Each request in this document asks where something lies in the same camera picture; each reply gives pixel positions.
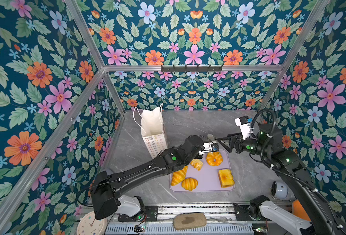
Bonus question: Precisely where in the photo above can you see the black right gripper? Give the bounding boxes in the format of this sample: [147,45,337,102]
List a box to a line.
[218,131,271,159]

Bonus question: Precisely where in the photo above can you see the white handled tongs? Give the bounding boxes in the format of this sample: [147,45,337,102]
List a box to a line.
[207,134,228,141]

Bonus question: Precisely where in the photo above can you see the ring shaped golden bread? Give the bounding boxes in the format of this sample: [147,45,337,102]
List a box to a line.
[206,151,223,166]

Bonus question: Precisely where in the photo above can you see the oblong braided bread roll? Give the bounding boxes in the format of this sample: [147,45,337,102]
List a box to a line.
[190,159,204,171]

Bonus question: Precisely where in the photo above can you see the white patterned paper bag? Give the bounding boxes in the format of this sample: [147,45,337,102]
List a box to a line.
[132,104,168,159]

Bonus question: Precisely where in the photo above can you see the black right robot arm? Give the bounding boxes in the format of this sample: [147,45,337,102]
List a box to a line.
[216,123,346,235]

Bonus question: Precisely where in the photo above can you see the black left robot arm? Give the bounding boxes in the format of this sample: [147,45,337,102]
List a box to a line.
[90,135,219,221]

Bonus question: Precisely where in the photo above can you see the small ridged shell bread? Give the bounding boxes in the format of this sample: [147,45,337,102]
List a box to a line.
[181,178,198,191]

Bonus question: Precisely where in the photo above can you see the lilac silicone mat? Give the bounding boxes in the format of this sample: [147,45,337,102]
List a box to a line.
[170,149,235,193]

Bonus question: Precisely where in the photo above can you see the square toast slice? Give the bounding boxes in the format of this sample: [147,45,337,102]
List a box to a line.
[218,169,235,188]

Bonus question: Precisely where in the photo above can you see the golden croissant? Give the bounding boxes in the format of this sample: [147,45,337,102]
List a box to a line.
[171,166,188,186]

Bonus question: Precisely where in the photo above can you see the brown stone-like sponge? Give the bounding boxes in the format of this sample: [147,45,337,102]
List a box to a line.
[173,212,207,231]

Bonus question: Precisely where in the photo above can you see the white round clock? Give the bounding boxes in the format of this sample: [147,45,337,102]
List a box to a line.
[76,211,108,235]

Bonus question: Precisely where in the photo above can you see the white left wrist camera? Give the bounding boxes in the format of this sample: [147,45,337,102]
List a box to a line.
[200,142,220,155]

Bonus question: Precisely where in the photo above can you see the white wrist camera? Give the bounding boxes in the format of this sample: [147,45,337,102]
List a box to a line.
[235,116,252,140]
[200,142,220,155]

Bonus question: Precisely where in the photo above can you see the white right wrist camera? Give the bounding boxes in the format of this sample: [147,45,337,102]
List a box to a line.
[235,116,252,140]

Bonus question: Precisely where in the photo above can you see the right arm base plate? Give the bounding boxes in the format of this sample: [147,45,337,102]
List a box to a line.
[233,202,271,222]

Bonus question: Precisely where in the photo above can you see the black hook rail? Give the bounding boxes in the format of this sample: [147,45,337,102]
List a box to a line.
[160,65,223,73]

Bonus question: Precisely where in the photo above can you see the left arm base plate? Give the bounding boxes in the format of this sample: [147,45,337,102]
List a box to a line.
[118,205,159,222]

